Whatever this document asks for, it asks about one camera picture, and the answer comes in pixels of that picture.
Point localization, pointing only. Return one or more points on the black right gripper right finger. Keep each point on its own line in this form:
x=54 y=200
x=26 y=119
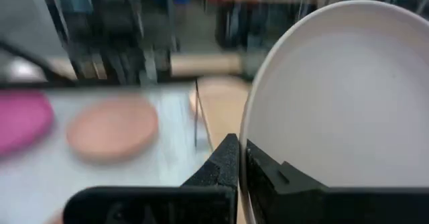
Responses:
x=301 y=204

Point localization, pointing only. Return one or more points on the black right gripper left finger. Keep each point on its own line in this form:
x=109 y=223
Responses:
x=201 y=204

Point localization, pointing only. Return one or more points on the white plate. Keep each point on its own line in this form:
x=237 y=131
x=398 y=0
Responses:
x=335 y=100

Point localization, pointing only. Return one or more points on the peach plate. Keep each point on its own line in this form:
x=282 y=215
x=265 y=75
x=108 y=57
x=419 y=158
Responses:
x=112 y=128

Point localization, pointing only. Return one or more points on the magenta plate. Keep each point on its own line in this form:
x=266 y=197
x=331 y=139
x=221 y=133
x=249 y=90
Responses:
x=20 y=120

